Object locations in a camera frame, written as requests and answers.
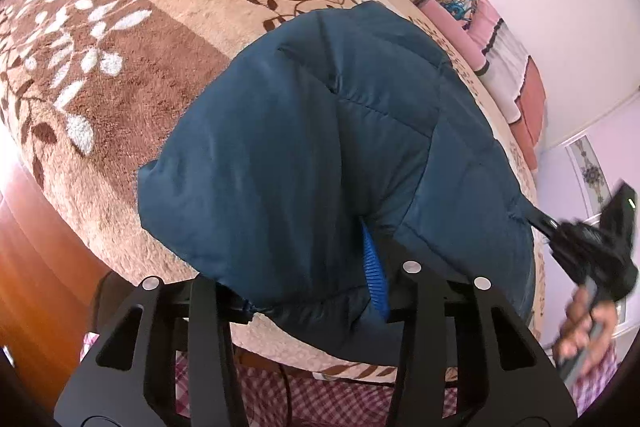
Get beige leaf-print blanket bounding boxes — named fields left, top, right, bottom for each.
left=0, top=0, right=547, bottom=382

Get dark teal quilted jacket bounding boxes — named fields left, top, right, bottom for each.
left=137, top=1, right=539, bottom=365

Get white wardrobe with ornament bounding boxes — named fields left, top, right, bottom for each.
left=545, top=92, right=640, bottom=343

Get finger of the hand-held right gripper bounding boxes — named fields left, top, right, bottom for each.
left=527, top=206, right=565, bottom=240

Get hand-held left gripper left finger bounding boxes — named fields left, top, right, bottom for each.
left=54, top=276, right=248, bottom=427

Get person's right hand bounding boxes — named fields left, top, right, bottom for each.
left=554, top=284, right=622, bottom=379

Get black cable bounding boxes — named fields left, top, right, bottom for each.
left=276, top=359, right=297, bottom=427

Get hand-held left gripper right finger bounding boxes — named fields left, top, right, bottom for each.
left=360, top=217, right=581, bottom=427

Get person's plaid pajama pants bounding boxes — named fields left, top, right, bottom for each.
left=82, top=332, right=622, bottom=427

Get salmon pink quilt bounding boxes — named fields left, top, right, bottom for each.
left=511, top=62, right=549, bottom=174

